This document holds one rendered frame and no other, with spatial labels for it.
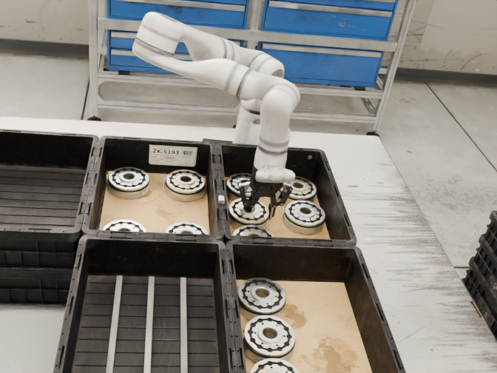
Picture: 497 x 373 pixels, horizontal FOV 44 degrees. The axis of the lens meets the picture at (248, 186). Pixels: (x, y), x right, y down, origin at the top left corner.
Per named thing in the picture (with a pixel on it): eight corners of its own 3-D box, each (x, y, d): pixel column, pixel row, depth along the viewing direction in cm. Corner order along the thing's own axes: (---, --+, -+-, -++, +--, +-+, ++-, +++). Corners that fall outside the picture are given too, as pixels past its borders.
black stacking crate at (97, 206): (100, 173, 165) (100, 137, 158) (210, 179, 169) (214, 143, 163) (82, 275, 133) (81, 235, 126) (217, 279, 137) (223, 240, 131)
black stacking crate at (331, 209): (211, 179, 169) (215, 143, 163) (315, 184, 174) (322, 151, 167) (220, 279, 137) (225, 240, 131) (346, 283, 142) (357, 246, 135)
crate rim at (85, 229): (100, 142, 159) (100, 134, 158) (214, 149, 164) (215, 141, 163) (80, 242, 127) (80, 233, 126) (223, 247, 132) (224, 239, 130)
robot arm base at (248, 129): (230, 144, 191) (240, 96, 181) (259, 149, 192) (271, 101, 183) (230, 160, 184) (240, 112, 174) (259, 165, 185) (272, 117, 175)
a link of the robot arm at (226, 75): (229, 104, 133) (245, 68, 130) (123, 52, 135) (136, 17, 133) (239, 102, 141) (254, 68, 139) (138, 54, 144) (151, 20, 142)
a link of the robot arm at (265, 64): (291, 61, 170) (277, 114, 180) (267, 46, 174) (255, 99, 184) (268, 67, 164) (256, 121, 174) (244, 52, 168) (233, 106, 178)
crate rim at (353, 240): (214, 149, 164) (215, 141, 163) (322, 156, 168) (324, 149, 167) (223, 247, 132) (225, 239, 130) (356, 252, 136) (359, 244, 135)
